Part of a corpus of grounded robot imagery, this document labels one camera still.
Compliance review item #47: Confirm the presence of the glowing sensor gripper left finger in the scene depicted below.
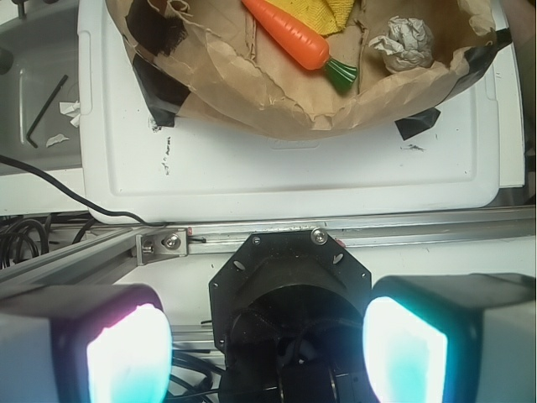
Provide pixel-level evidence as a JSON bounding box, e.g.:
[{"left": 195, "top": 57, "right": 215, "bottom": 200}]
[{"left": 1, "top": 285, "right": 172, "bottom": 402}]

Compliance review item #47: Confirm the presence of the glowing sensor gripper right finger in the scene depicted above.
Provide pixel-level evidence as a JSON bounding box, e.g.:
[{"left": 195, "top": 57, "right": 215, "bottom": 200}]
[{"left": 362, "top": 273, "right": 536, "bottom": 402}]

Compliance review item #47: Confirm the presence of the orange plastic toy carrot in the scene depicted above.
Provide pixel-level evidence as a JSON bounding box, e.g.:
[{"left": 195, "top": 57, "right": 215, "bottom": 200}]
[{"left": 242, "top": 1, "right": 358, "bottom": 93}]

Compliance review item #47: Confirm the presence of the black octagonal mounting plate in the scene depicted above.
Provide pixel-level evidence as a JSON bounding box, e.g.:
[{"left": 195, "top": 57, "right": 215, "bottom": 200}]
[{"left": 208, "top": 228, "right": 372, "bottom": 354}]

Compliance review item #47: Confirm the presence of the black allen key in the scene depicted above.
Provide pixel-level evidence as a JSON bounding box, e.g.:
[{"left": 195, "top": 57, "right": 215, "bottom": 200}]
[{"left": 25, "top": 75, "right": 69, "bottom": 149}]

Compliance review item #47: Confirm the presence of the crumpled white paper ball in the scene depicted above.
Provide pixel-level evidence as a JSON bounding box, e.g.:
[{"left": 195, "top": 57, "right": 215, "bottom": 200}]
[{"left": 368, "top": 16, "right": 435, "bottom": 74}]

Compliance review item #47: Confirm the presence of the yellow cloth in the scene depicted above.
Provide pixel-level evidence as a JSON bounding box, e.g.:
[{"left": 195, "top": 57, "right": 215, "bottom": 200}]
[{"left": 287, "top": 0, "right": 355, "bottom": 35}]

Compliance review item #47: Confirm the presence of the aluminium extrusion rail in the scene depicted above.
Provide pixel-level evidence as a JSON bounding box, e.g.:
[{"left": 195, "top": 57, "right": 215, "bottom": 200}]
[{"left": 1, "top": 206, "right": 536, "bottom": 285}]

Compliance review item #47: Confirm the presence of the black cable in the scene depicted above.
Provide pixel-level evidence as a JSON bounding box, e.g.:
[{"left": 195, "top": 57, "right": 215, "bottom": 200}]
[{"left": 0, "top": 154, "right": 169, "bottom": 230}]

